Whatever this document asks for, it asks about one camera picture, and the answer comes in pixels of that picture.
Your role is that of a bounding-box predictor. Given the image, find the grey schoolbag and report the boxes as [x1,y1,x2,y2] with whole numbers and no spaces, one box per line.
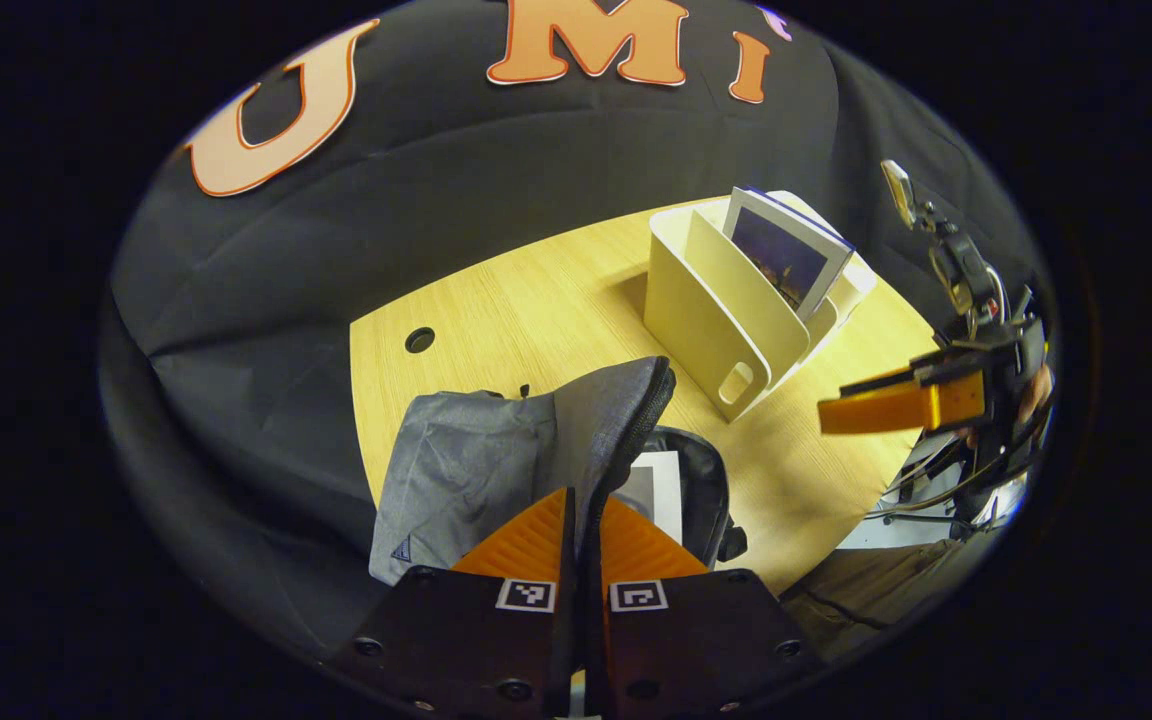
[368,356,749,586]

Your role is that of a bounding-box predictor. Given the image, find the blue spine book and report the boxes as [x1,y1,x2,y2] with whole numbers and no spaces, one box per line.
[723,186,855,321]

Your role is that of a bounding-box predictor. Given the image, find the white cover book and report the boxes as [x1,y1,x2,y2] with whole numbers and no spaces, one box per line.
[616,450,684,546]

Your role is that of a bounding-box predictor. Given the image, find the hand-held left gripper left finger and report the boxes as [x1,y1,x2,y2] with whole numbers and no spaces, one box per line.
[331,487,577,717]

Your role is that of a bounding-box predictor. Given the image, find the person's olive trousers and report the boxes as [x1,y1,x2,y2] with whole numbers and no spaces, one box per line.
[781,538,982,663]

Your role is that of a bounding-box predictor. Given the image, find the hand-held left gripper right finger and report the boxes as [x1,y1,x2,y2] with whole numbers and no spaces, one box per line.
[591,495,822,719]

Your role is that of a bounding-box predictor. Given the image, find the white bookshelf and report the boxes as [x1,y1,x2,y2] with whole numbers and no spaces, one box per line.
[643,190,879,424]

